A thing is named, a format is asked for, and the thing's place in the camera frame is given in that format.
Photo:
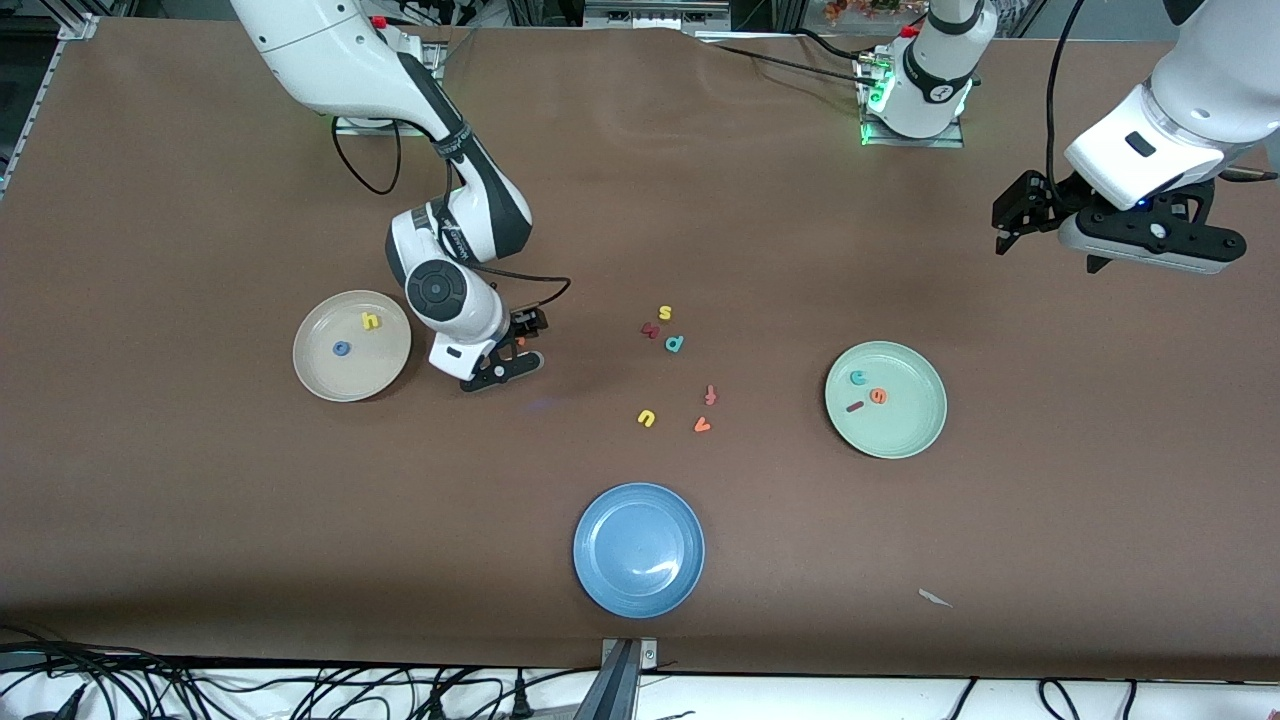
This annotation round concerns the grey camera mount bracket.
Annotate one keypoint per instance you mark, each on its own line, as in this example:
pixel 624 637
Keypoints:
pixel 625 680

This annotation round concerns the beige brown plate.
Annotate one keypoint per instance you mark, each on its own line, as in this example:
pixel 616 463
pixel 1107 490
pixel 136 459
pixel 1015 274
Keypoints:
pixel 340 380

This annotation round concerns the brown table cover sheet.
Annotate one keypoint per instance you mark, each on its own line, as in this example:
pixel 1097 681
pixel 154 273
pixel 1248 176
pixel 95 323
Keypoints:
pixel 640 200

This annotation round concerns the small white paper scrap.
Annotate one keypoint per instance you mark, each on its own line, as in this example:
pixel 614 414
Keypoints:
pixel 935 598

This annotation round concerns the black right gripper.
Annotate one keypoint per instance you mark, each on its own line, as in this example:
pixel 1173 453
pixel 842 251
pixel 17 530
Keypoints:
pixel 522 324

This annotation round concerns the orange artificial flowers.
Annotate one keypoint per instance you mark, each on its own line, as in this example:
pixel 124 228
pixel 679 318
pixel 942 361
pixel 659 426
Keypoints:
pixel 870 8

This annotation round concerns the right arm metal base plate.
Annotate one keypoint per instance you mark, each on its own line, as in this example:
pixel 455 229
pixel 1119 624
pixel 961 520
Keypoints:
pixel 360 124

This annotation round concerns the blue plate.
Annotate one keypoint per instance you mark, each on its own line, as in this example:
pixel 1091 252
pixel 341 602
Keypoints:
pixel 638 550

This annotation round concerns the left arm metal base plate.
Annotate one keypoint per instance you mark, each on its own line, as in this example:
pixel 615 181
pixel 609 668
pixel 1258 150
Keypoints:
pixel 950 141

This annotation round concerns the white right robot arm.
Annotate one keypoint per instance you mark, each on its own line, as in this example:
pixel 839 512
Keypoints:
pixel 330 50

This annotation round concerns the green plate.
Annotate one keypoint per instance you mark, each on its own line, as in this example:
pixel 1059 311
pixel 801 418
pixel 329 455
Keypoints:
pixel 900 430

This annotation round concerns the aluminium frame rail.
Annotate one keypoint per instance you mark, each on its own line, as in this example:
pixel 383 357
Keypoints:
pixel 80 25

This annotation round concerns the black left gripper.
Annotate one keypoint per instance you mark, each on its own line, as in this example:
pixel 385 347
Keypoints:
pixel 1040 199

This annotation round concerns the grey equipment box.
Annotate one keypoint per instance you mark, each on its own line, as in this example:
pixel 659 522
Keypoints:
pixel 655 14

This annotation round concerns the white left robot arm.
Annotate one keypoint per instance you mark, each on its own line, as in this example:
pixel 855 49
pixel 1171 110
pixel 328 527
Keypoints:
pixel 935 70

